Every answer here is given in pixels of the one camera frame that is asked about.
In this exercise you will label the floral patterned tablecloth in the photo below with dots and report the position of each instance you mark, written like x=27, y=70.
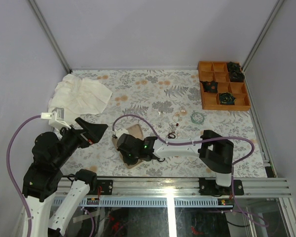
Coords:
x=137, y=97

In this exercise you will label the black fabric flower top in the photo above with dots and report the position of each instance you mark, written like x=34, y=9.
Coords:
x=233, y=66

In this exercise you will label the white crumpled cloth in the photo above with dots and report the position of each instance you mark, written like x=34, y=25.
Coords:
x=78, y=97

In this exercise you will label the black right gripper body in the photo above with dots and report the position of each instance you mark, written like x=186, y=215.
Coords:
x=131, y=158

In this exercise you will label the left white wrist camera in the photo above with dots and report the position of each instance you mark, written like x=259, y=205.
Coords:
x=55, y=118

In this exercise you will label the orange wooden divided tray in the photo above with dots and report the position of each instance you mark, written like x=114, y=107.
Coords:
x=217, y=71

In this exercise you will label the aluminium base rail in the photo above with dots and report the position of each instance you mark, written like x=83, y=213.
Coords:
x=159, y=192

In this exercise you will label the black flower orange dots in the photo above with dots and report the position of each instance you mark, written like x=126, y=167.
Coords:
x=210, y=86

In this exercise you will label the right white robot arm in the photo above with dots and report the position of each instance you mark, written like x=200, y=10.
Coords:
x=210, y=148

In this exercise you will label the black fabric flower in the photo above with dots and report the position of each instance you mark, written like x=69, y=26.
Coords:
x=236, y=76
x=233, y=66

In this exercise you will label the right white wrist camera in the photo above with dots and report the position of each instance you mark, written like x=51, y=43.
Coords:
x=118, y=133

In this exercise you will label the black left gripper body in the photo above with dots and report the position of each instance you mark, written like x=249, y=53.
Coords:
x=71, y=142

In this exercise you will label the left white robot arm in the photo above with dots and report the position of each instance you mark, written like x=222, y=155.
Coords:
x=41, y=181

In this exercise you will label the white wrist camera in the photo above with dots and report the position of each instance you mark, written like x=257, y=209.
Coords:
x=118, y=133
x=55, y=118

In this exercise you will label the black flower green swirls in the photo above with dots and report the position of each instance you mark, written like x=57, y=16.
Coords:
x=226, y=98

